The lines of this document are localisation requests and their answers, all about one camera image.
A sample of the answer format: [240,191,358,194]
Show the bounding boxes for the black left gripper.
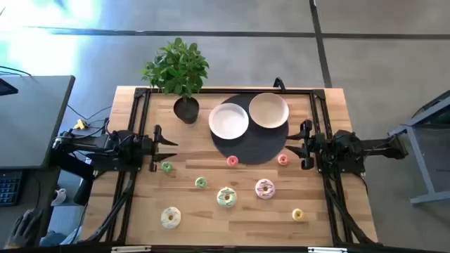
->
[131,124,179,173]

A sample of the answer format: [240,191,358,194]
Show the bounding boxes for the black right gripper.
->
[285,119,335,170]

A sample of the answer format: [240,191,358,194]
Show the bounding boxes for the large purple chocolate-drizzled donut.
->
[255,178,276,200]

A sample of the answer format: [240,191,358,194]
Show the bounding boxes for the large white sprinkled donut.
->
[160,206,182,230]

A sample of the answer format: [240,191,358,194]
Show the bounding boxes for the large green chocolate-drizzled donut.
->
[216,186,238,209]

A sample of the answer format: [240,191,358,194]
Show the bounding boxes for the black round woven placemat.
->
[210,93,290,166]

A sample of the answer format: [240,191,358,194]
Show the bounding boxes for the beige round plate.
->
[248,92,290,129]

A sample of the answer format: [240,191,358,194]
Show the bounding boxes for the white round plate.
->
[208,102,250,141]

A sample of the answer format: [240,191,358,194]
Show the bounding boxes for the green potted plant black pot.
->
[140,37,210,124]

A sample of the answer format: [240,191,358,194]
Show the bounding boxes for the white small object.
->
[51,188,68,207]

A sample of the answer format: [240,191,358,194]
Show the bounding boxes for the grey side table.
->
[387,89,450,207]

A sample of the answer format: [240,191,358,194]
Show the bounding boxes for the dark grey desk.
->
[0,74,76,170]

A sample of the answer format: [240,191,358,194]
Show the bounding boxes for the black keyboard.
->
[0,169,24,207]

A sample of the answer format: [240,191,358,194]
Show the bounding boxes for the person's hand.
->
[3,208,44,250]

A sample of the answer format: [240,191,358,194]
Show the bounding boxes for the black cable bundle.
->
[322,171,374,246]
[86,171,135,244]

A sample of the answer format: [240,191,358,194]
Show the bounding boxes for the black aluminium table frame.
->
[105,86,379,247]

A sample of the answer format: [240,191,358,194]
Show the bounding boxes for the thin black cable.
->
[65,103,113,122]

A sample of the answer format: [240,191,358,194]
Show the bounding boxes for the silver metal bracket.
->
[308,246,349,253]
[111,245,153,253]

